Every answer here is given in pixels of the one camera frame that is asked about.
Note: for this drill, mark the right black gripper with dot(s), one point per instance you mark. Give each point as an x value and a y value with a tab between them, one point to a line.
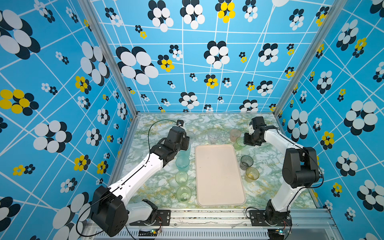
246	140

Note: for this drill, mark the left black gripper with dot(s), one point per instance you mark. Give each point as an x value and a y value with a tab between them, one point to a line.
186	143

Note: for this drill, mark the green transparent cup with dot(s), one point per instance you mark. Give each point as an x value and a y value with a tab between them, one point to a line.
239	143

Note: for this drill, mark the grey smoky cup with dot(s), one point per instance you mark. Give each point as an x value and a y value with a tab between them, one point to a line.
246	162

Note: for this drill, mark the amber yellow cup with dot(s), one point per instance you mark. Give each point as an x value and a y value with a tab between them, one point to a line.
251	174

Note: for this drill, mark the light green textured cup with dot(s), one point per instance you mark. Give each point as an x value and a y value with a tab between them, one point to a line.
184	194
181	178

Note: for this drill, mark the light green textured cup front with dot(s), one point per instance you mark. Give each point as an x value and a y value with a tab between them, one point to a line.
184	194

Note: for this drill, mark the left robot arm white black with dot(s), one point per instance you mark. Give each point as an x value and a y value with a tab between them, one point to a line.
111	209

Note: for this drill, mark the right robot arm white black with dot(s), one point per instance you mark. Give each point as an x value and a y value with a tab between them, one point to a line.
300	169

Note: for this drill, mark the pink rectangular tray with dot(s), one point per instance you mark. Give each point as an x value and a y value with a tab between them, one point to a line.
218	177

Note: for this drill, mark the frosted clear textured cup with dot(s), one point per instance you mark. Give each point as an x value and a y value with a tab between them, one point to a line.
191	136

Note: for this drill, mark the tall teal cup rear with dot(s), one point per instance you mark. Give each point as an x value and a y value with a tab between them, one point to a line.
186	153

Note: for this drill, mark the tall teal cup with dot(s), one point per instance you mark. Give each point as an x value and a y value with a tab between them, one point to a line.
186	153
183	164

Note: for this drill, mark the pink textured cup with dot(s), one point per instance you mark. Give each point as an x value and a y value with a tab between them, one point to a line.
234	134

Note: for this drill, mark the tall teal cup front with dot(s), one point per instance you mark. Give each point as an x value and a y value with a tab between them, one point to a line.
183	164

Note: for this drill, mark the clear faceted glass left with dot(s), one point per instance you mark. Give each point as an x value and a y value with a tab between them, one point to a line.
201	138

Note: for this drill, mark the small clear glass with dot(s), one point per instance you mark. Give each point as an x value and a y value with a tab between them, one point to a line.
225	137

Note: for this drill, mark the large clear glass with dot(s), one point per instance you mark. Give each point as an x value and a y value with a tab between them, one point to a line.
213	136

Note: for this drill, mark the left green circuit board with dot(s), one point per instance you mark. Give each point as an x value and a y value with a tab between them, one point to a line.
149	233

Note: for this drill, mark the green circuit board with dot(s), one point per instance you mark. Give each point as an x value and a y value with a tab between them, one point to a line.
276	234
149	233

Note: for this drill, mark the right green circuit board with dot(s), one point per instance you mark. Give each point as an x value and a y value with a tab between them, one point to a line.
276	234

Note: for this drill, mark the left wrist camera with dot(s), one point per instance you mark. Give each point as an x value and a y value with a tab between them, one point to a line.
180	123

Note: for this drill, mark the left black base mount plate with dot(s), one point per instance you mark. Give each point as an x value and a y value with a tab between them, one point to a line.
157	218

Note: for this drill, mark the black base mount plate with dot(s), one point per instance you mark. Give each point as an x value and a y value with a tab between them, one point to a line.
261	218
157	218

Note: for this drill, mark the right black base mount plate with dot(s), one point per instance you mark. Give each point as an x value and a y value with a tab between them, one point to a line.
261	218

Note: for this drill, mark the aluminium front rail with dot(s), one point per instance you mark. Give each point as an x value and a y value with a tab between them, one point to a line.
234	224

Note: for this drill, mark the right aluminium corner post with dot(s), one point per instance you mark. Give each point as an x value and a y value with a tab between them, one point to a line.
334	13

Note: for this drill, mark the aluminium corner post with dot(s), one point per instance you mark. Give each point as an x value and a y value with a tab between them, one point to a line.
90	14
334	13

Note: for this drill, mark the left aluminium corner post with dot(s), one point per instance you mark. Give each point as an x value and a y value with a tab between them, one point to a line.
90	14

